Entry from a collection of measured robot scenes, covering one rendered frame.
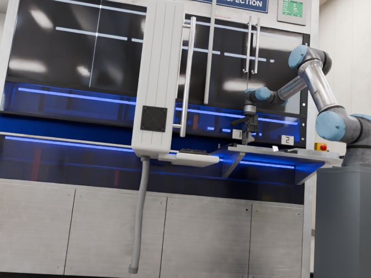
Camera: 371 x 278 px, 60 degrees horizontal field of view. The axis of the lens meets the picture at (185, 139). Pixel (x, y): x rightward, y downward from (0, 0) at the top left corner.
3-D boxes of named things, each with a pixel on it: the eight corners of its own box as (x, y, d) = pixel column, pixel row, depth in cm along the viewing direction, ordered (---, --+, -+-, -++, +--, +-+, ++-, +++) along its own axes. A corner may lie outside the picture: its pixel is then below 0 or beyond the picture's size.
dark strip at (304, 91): (298, 144, 219) (302, 34, 230) (305, 145, 219) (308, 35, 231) (299, 144, 218) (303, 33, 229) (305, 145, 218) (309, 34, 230)
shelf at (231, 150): (207, 156, 215) (207, 153, 215) (305, 166, 225) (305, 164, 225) (228, 150, 168) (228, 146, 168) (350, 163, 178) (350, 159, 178)
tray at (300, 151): (270, 158, 210) (270, 153, 210) (307, 162, 213) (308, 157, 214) (295, 154, 176) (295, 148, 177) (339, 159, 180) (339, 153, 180)
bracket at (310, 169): (295, 184, 214) (295, 164, 216) (298, 185, 214) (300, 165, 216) (324, 185, 180) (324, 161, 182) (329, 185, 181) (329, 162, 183)
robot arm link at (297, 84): (341, 51, 162) (279, 95, 205) (324, 46, 159) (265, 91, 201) (345, 70, 158) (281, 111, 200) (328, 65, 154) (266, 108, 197)
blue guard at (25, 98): (0, 110, 192) (5, 81, 194) (305, 145, 219) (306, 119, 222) (0, 110, 191) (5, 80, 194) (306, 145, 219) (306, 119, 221)
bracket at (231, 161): (221, 177, 207) (223, 157, 208) (226, 177, 207) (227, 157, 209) (238, 176, 173) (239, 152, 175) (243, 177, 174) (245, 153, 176)
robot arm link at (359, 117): (383, 147, 135) (383, 116, 137) (360, 143, 130) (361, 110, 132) (359, 149, 146) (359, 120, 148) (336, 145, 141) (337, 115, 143)
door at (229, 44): (176, 98, 210) (185, 14, 219) (245, 107, 217) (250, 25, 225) (176, 98, 210) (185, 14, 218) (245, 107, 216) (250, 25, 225)
